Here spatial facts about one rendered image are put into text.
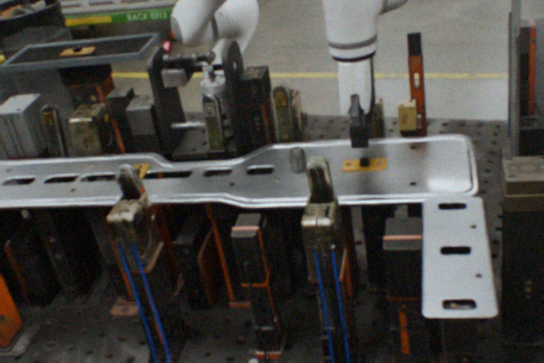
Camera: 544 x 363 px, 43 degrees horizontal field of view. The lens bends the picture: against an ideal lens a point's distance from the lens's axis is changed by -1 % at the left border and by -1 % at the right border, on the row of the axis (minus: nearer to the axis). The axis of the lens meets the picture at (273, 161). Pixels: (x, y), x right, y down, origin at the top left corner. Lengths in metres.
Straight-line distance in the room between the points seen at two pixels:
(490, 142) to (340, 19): 0.93
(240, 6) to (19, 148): 0.65
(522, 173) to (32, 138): 1.06
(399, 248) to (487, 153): 0.85
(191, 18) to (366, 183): 0.71
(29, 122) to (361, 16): 0.83
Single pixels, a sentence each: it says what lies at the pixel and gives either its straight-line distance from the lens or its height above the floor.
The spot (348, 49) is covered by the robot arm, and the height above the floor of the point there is 1.25.
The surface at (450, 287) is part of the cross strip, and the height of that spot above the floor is 1.00.
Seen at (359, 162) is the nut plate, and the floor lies 1.00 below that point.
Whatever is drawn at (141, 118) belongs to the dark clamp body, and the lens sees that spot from 1.55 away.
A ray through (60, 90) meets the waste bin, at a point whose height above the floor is 0.19.
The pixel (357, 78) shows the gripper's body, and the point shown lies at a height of 1.20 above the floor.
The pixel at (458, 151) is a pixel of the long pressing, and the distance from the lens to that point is 1.33.
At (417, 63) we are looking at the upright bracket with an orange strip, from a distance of 1.37.
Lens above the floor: 1.65
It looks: 29 degrees down
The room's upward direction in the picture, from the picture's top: 10 degrees counter-clockwise
